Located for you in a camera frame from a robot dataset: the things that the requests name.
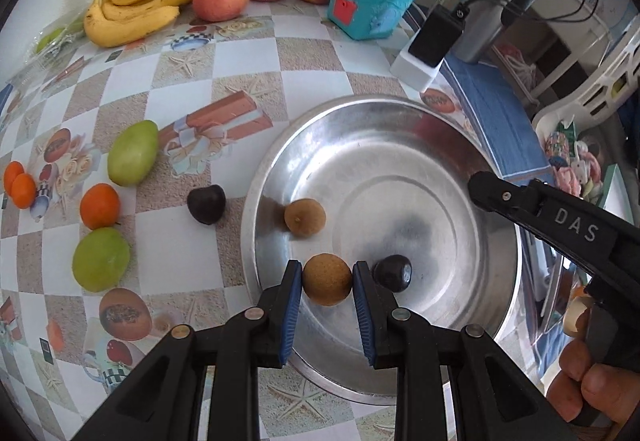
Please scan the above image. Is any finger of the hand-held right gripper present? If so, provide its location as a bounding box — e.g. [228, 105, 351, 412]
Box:
[467, 171, 543, 234]

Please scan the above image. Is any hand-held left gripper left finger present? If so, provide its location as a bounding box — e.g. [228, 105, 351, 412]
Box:
[70, 260, 304, 441]

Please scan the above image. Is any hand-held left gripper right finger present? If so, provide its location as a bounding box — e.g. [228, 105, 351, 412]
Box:
[352, 261, 581, 441]

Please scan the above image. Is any brown longan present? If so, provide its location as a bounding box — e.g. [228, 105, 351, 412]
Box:
[302, 253, 354, 307]
[284, 199, 327, 237]

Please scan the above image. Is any metal bowl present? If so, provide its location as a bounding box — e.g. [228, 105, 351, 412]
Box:
[240, 95, 523, 406]

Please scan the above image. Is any person's right hand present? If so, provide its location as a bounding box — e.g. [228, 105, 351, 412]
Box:
[546, 296, 640, 426]

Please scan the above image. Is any floral fabric bundle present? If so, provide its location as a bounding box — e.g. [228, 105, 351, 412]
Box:
[544, 128, 606, 199]

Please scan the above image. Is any white plastic basket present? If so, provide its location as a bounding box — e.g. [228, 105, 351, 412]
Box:
[530, 28, 640, 136]

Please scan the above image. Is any white power strip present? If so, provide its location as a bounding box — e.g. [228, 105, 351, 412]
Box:
[390, 38, 451, 92]

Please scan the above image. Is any green mango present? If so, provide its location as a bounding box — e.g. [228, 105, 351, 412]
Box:
[107, 120, 160, 186]
[72, 227, 131, 293]

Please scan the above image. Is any checked printed tablecloth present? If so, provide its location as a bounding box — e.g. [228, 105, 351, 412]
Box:
[0, 1, 501, 441]

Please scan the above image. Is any teal plastic box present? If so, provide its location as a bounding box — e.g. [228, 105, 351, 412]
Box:
[327, 0, 417, 42]

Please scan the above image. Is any yellow banana bunch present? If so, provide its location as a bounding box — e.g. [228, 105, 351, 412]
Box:
[83, 0, 231, 48]

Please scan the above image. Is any plastic bag of green fruit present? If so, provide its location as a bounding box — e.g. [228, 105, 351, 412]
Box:
[30, 6, 96, 62]

